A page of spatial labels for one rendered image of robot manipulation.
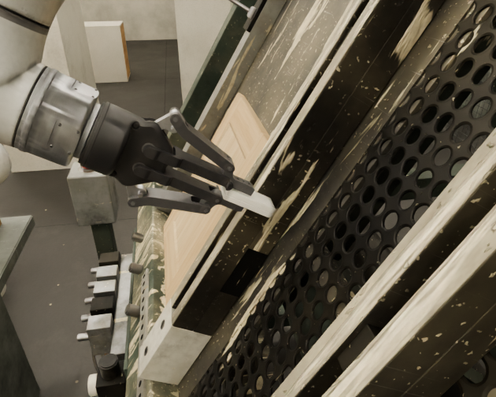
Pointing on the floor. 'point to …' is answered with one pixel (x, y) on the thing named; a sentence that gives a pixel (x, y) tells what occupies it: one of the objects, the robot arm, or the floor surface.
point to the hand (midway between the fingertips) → (247, 198)
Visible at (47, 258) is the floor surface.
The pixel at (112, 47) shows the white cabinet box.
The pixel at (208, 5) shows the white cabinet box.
